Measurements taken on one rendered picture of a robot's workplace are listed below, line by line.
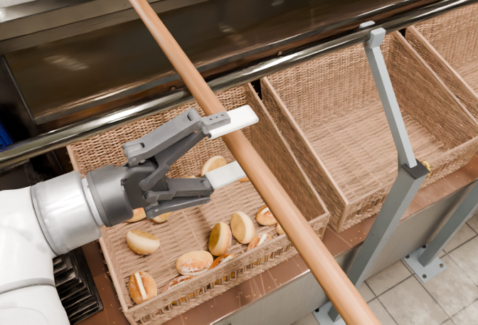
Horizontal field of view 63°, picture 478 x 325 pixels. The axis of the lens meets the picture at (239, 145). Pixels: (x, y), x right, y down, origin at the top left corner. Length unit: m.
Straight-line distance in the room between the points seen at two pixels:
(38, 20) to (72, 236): 0.58
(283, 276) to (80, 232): 0.73
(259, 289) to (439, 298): 0.98
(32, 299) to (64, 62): 0.67
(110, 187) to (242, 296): 0.68
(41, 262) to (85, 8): 0.62
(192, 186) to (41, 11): 0.56
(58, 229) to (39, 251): 0.03
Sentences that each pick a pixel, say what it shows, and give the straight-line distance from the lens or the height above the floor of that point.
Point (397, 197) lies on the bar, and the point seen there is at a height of 0.86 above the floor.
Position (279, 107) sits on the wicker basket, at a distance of 1.19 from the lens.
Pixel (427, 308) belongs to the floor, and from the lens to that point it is 1.86.
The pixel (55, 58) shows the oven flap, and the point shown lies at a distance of 1.03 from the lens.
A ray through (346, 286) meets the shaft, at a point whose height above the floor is 1.21.
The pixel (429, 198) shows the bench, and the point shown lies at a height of 0.58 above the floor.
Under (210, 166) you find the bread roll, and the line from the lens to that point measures 1.23.
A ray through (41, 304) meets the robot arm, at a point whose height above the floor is 1.21.
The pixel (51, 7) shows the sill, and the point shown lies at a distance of 0.97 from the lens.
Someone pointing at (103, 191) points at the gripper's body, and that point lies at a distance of 0.49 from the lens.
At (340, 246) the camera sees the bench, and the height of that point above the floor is 0.58.
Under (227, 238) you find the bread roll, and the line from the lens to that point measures 1.10.
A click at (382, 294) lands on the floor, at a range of 1.82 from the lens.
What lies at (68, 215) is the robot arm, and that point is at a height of 1.23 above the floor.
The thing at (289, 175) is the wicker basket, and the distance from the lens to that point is 1.16.
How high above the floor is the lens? 1.61
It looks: 49 degrees down
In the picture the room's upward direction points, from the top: straight up
